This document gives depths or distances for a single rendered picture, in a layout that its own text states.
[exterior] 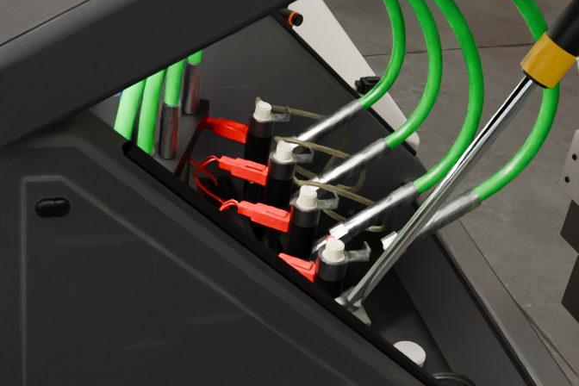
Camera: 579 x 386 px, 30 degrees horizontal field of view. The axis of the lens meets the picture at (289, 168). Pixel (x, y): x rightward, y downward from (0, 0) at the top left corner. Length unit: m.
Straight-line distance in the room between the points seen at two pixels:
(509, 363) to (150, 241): 0.75
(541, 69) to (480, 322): 0.73
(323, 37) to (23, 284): 1.17
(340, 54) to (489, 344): 0.54
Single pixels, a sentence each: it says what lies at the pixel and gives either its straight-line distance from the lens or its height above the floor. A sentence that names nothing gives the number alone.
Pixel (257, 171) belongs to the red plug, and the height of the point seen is 1.07.
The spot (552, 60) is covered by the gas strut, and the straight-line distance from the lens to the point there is 0.50.
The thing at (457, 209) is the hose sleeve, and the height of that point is 1.14.
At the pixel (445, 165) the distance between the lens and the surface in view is 1.06.
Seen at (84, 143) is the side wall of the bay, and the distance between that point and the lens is 0.42.
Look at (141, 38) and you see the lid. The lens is 0.38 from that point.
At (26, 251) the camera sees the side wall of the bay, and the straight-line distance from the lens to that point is 0.45.
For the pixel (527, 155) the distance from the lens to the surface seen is 0.98.
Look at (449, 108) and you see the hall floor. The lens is 3.55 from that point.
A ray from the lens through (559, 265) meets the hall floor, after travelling 2.96.
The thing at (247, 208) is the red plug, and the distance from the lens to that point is 1.05.
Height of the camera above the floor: 1.67
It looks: 33 degrees down
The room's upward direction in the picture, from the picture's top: 9 degrees clockwise
